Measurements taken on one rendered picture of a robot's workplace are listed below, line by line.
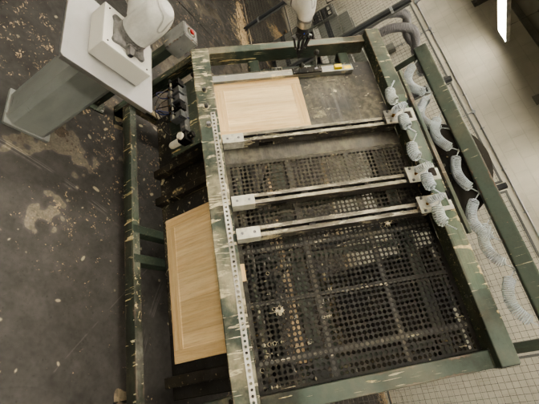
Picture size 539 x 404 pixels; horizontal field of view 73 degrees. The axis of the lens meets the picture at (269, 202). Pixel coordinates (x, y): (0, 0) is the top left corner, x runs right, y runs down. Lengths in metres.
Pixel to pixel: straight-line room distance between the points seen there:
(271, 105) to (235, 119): 0.25
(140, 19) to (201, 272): 1.37
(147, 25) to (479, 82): 6.69
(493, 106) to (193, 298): 6.41
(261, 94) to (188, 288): 1.31
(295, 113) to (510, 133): 5.38
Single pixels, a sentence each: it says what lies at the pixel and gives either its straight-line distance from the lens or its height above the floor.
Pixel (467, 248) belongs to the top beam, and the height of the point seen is 1.90.
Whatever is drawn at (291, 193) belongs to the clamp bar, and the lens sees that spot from 2.01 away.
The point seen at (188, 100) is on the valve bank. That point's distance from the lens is 2.44.
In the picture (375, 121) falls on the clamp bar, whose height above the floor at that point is 1.71.
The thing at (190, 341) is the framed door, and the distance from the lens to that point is 2.27.
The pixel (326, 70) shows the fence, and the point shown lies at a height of 1.53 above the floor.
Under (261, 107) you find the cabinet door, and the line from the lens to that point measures 2.38.
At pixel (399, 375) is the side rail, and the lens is 1.92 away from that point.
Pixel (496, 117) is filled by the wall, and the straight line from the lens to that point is 7.47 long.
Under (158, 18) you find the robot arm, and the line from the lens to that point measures 1.91.
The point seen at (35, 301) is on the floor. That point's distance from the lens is 2.20.
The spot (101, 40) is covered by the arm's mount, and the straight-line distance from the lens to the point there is 1.93.
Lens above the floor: 1.88
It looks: 24 degrees down
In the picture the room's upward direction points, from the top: 67 degrees clockwise
